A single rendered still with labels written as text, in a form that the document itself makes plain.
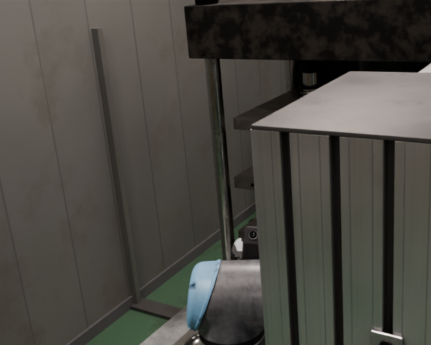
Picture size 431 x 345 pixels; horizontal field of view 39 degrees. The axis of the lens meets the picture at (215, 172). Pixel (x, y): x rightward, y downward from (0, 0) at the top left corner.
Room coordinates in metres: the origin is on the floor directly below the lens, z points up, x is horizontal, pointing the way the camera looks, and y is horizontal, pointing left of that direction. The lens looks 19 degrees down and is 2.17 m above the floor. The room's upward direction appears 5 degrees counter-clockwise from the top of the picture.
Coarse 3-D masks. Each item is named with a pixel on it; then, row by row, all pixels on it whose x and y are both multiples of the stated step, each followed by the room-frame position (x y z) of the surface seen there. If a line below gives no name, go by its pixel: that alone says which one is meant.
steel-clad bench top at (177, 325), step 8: (184, 312) 2.22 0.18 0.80; (176, 320) 2.16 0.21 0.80; (184, 320) 2.16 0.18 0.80; (160, 328) 2.12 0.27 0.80; (168, 328) 2.11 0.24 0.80; (176, 328) 2.11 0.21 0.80; (184, 328) 2.10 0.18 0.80; (152, 336) 2.07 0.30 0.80; (160, 336) 2.06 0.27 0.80; (168, 336) 2.06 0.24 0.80; (176, 336) 2.05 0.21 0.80; (144, 344) 2.02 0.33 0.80; (152, 344) 2.01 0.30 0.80; (160, 344) 2.01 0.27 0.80; (168, 344) 2.00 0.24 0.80
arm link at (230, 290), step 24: (216, 264) 0.93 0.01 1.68; (240, 264) 0.92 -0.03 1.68; (192, 288) 0.90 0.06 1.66; (216, 288) 0.88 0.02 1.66; (240, 288) 0.88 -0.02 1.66; (192, 312) 0.88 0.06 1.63; (216, 312) 0.87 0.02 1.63; (240, 312) 0.87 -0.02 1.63; (216, 336) 0.87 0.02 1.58; (240, 336) 0.87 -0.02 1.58
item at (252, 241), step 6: (246, 228) 1.36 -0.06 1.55; (252, 228) 1.36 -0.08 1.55; (246, 234) 1.35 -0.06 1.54; (252, 234) 1.34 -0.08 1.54; (246, 240) 1.34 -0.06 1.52; (252, 240) 1.34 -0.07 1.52; (246, 246) 1.34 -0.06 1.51; (252, 246) 1.33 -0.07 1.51; (246, 252) 1.33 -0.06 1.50; (252, 252) 1.33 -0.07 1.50; (258, 252) 1.33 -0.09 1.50; (246, 258) 1.32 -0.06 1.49; (252, 258) 1.32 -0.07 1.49; (258, 258) 1.32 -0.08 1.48
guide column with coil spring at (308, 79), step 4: (304, 72) 2.22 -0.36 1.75; (308, 72) 2.21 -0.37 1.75; (312, 72) 2.20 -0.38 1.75; (316, 72) 2.20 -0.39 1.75; (304, 76) 2.20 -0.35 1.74; (308, 76) 2.19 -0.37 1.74; (312, 76) 2.19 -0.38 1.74; (316, 76) 2.20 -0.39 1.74; (304, 80) 2.20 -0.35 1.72; (308, 80) 2.19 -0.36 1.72; (312, 80) 2.19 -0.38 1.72; (316, 80) 2.19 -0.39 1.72; (304, 84) 2.20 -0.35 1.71; (308, 84) 2.19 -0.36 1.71; (312, 84) 2.19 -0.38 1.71; (316, 84) 2.19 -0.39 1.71
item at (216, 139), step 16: (208, 64) 2.41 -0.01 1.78; (288, 64) 2.97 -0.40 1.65; (208, 80) 2.41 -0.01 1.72; (288, 80) 2.97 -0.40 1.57; (208, 96) 2.42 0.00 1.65; (224, 128) 2.42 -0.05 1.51; (224, 144) 2.41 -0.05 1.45; (224, 160) 2.41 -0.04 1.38; (224, 176) 2.41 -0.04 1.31; (224, 192) 2.41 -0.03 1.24; (224, 208) 2.41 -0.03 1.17; (224, 224) 2.41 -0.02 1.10; (224, 240) 2.41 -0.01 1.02; (224, 256) 2.41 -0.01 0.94
